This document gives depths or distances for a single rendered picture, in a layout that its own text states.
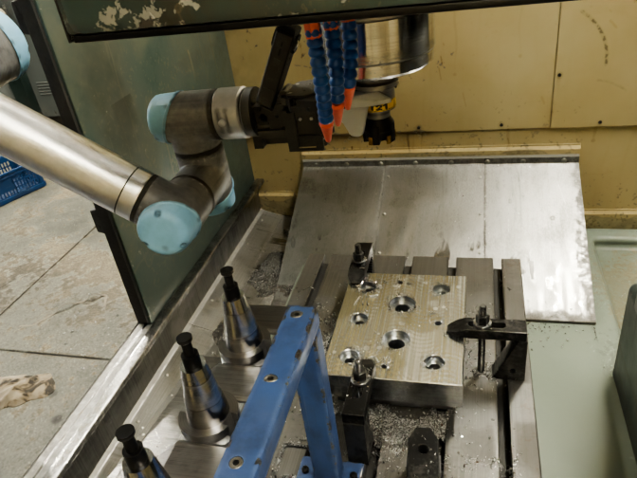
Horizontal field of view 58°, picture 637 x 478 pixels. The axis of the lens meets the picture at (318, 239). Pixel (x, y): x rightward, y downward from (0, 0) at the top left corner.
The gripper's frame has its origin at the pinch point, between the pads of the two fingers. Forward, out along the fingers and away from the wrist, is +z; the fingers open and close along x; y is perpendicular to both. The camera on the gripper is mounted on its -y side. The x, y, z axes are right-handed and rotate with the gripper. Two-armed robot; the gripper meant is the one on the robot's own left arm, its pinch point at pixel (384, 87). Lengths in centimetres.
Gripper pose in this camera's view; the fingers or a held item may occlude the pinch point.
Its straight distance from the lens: 80.2
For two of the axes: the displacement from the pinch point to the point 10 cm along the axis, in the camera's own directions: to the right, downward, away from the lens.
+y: 1.5, 8.5, 5.1
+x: -2.3, 5.3, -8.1
